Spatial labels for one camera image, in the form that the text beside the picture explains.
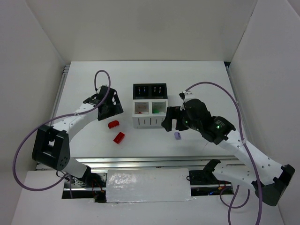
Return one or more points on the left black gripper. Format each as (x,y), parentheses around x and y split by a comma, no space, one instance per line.
(112,106)

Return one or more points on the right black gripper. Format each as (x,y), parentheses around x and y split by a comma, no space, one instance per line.
(178,117)

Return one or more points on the purple hollow lego brick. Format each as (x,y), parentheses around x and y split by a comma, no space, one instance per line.
(177,136)

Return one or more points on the red ridged lego brick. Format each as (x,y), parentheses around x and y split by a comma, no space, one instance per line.
(113,124)

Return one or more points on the green lego brick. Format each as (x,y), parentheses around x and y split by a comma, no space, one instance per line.
(158,111)

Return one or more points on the red rectangular lego brick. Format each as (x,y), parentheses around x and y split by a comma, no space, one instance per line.
(119,137)

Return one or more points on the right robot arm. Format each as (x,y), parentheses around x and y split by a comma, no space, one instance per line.
(273,177)

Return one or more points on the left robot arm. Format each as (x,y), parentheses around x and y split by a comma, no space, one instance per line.
(52,143)

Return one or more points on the white container pair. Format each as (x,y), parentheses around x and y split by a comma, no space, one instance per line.
(148,119)

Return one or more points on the black container pair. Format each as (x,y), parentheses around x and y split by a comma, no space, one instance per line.
(150,91)

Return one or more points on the white foam cover panel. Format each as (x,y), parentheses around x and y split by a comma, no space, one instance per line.
(147,185)

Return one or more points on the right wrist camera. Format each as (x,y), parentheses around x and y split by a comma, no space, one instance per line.
(186,96)

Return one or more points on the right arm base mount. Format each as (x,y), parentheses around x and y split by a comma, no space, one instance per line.
(203,184)

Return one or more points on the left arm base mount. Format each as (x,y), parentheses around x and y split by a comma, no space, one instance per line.
(92,180)

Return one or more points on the aluminium rail frame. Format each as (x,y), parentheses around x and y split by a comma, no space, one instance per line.
(141,147)

